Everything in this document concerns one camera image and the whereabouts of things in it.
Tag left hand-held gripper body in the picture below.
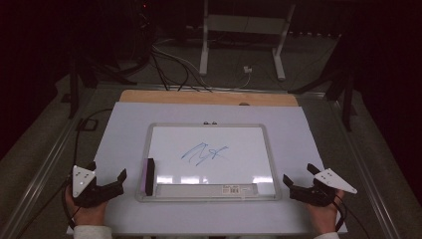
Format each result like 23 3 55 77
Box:
71 164 125 209

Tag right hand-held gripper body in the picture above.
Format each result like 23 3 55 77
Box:
290 167 358 208

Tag purple whiteboard eraser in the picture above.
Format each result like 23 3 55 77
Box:
140 157 156 197

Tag white framed whiteboard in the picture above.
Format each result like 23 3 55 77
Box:
134 121 283 203

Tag person's left hand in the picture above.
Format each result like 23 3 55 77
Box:
64 183 109 228

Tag person's right hand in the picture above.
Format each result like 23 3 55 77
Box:
305 189 346 236

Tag black stand legs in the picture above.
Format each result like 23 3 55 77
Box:
67 49 150 120
288 59 357 132

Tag wooden board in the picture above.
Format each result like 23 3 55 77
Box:
118 89 300 108

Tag white metal stand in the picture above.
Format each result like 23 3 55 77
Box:
198 0 297 82

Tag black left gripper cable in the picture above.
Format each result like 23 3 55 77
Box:
14 108 114 239

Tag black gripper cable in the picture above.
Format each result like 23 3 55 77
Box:
14 108 114 239
332 193 371 239

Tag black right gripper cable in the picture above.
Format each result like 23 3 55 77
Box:
332 193 371 239

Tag black square bracket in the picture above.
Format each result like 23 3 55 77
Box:
76 118 100 132

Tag bundle of black floor cables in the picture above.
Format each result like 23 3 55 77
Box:
149 39 214 93

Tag white plug with cable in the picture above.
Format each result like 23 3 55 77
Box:
212 65 254 91

